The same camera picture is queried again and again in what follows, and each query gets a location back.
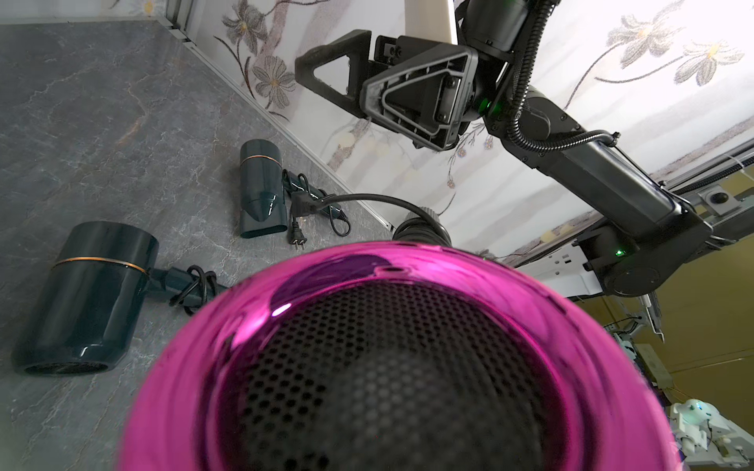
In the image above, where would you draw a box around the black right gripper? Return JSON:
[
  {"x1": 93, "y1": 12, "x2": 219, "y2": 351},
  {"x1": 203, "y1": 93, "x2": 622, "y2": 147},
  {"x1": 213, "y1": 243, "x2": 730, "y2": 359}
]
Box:
[{"x1": 295, "y1": 29, "x2": 478, "y2": 151}]

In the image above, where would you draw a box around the black hair dryer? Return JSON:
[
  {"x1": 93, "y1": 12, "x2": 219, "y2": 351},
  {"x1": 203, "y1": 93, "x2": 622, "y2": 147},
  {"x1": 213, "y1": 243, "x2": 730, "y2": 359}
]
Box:
[{"x1": 117, "y1": 241, "x2": 681, "y2": 470}]

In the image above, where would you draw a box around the dark green hair dryer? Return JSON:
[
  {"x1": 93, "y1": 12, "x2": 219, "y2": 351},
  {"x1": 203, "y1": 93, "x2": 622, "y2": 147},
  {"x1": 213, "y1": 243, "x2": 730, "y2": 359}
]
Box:
[
  {"x1": 240, "y1": 139, "x2": 328, "y2": 247},
  {"x1": 12, "y1": 221, "x2": 226, "y2": 376}
]

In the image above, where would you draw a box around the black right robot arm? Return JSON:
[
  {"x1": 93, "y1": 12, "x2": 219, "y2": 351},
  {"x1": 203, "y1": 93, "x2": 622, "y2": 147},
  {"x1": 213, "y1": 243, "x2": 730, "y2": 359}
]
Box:
[{"x1": 295, "y1": 1, "x2": 738, "y2": 296}]

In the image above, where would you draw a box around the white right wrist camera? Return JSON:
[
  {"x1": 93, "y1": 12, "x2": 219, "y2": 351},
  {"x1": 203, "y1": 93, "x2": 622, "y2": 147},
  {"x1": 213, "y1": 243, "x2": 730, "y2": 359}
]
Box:
[{"x1": 404, "y1": 0, "x2": 459, "y2": 44}]

